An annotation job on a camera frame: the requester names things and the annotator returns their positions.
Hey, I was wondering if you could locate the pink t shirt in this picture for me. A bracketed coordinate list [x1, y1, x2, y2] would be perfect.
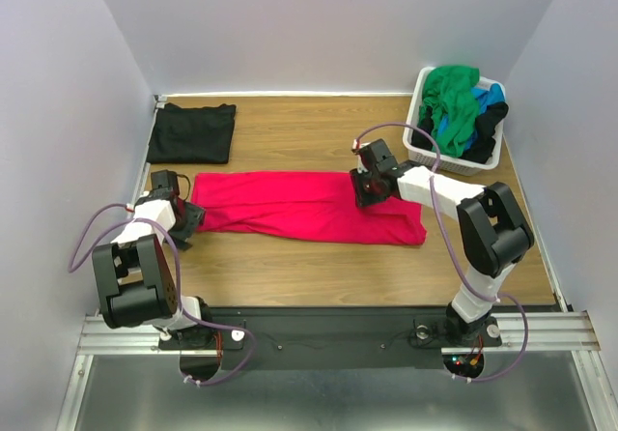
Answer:
[191, 171, 427, 246]

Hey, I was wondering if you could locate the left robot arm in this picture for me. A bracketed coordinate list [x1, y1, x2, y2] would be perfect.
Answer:
[92, 170, 215, 349]

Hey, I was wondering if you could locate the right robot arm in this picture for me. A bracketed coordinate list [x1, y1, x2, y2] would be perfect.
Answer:
[350, 139, 534, 344]

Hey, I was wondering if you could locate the folded black t shirt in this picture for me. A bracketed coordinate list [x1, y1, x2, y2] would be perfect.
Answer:
[147, 103, 237, 164]

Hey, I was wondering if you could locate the white plastic laundry basket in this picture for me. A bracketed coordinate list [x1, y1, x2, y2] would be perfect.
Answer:
[403, 67, 504, 176]

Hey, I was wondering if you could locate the black t shirt in basket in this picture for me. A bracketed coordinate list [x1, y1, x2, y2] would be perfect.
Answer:
[417, 101, 509, 164]

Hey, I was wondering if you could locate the green t shirt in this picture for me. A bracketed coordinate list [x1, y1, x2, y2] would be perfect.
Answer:
[419, 65, 480, 158]

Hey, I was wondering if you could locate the blue t shirt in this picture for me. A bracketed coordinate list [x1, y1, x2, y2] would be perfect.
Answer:
[437, 83, 505, 135]

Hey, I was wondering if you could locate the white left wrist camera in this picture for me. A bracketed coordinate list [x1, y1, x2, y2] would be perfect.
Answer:
[351, 139, 363, 156]

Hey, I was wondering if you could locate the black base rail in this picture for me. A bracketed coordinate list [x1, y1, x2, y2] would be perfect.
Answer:
[158, 304, 503, 372]

